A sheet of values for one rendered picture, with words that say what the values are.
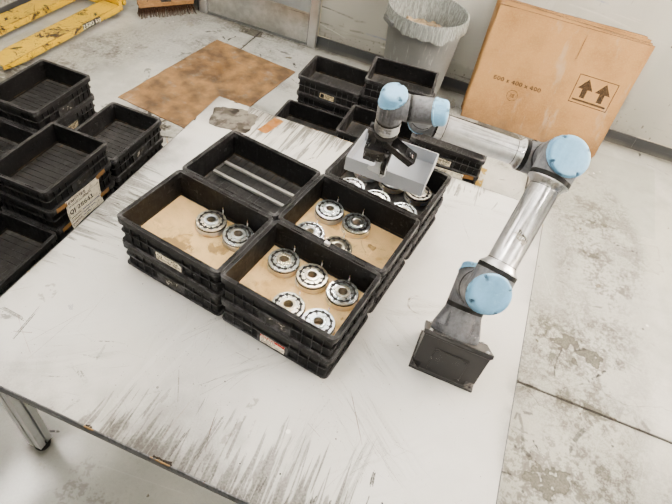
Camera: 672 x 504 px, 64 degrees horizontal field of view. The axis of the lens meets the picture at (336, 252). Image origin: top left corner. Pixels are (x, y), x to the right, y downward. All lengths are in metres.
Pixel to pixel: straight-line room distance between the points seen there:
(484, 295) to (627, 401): 1.62
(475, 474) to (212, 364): 0.82
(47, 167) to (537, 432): 2.48
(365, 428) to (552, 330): 1.63
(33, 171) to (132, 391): 1.35
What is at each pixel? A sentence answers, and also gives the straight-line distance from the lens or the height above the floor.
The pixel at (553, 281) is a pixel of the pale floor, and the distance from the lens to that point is 3.29.
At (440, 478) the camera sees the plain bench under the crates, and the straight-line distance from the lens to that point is 1.65.
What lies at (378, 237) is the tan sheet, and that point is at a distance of 1.92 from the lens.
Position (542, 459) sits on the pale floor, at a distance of 2.64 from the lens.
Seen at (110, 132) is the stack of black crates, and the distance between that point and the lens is 3.10.
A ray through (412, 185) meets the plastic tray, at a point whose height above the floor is 1.08.
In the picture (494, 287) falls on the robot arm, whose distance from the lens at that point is 1.51.
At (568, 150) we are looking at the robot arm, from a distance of 1.57.
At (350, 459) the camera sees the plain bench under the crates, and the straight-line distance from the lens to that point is 1.60.
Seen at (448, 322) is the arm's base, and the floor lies 0.91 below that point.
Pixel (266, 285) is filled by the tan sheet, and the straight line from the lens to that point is 1.72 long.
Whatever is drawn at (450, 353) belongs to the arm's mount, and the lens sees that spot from 1.67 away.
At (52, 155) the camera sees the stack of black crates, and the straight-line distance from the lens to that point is 2.82.
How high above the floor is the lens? 2.17
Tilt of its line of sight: 47 degrees down
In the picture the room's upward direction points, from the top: 12 degrees clockwise
